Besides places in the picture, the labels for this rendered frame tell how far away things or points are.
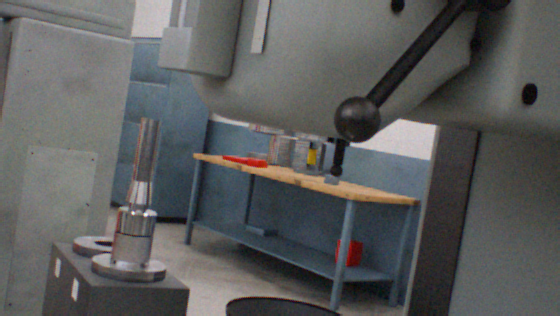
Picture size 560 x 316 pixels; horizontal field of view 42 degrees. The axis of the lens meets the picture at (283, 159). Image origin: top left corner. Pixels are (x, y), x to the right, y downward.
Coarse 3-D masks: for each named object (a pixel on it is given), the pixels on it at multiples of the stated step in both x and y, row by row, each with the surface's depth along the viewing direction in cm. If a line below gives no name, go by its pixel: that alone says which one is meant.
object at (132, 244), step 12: (120, 228) 86; (132, 228) 85; (144, 228) 86; (120, 240) 86; (132, 240) 85; (144, 240) 86; (120, 252) 85; (132, 252) 85; (144, 252) 86; (120, 264) 85; (132, 264) 86; (144, 264) 87
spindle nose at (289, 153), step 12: (276, 144) 58; (288, 144) 58; (300, 144) 57; (312, 144) 58; (324, 144) 59; (276, 156) 58; (288, 156) 58; (300, 156) 57; (324, 156) 59; (288, 168) 58; (300, 168) 58; (312, 168) 58
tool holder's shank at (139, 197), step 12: (144, 120) 86; (156, 120) 86; (144, 132) 86; (156, 132) 86; (144, 144) 86; (156, 144) 87; (144, 156) 86; (144, 168) 86; (132, 180) 87; (144, 180) 86; (132, 192) 86; (144, 192) 86; (132, 204) 86; (144, 204) 86
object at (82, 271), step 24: (96, 240) 97; (72, 264) 88; (96, 264) 85; (48, 288) 97; (72, 288) 86; (96, 288) 80; (120, 288) 81; (144, 288) 83; (168, 288) 84; (48, 312) 96; (72, 312) 85; (96, 312) 80; (120, 312) 82; (144, 312) 83; (168, 312) 84
